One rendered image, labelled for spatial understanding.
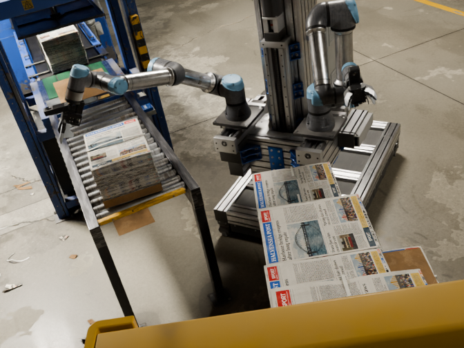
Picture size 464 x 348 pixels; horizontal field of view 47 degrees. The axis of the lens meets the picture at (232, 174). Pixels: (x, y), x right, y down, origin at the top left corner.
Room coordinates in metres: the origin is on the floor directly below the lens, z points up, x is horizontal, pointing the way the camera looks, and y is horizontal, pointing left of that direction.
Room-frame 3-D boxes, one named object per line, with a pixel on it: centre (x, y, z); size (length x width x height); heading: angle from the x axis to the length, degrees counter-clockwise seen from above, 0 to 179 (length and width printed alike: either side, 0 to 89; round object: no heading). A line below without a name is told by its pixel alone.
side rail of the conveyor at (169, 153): (2.72, 0.39, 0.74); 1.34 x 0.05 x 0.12; 18
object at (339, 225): (1.36, -0.24, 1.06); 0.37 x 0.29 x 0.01; 87
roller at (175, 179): (2.16, 0.47, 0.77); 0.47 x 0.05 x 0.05; 108
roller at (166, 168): (2.28, 0.51, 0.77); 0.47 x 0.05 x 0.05; 108
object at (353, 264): (1.07, -0.22, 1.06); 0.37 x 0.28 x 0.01; 88
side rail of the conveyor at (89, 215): (2.57, 0.87, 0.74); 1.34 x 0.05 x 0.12; 18
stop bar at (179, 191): (2.01, 0.44, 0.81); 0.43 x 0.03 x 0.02; 108
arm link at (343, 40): (2.41, -0.64, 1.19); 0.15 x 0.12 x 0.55; 82
